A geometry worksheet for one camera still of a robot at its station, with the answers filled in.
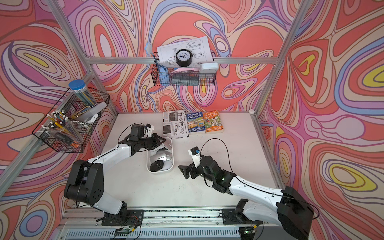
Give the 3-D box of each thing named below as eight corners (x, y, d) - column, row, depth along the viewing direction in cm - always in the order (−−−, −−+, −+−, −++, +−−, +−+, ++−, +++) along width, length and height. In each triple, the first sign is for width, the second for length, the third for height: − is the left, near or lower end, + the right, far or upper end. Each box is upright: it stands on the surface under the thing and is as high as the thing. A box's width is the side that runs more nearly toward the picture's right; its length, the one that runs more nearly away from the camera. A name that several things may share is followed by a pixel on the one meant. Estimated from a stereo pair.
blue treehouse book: (188, 132, 109) (188, 130, 107) (186, 115, 121) (186, 113, 118) (205, 131, 110) (205, 128, 108) (201, 114, 121) (202, 111, 119)
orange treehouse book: (204, 133, 107) (204, 131, 106) (203, 112, 121) (203, 110, 120) (223, 133, 107) (224, 131, 105) (220, 112, 121) (220, 110, 120)
